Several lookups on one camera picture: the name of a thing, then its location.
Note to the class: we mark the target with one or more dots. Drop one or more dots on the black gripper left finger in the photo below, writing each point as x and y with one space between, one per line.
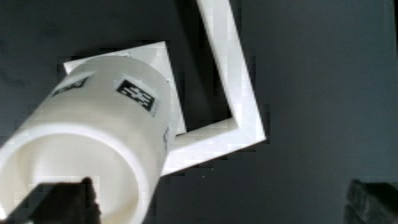
57 204

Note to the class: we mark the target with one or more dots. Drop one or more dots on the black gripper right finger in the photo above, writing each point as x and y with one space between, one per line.
372 205

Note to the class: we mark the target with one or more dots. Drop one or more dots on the white lamp shade cone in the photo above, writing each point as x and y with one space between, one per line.
95 136

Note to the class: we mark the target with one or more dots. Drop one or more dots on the white lamp base with tags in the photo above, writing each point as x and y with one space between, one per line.
153 55

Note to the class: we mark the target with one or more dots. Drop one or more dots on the white U-shaped fence frame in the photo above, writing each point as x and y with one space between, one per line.
237 132

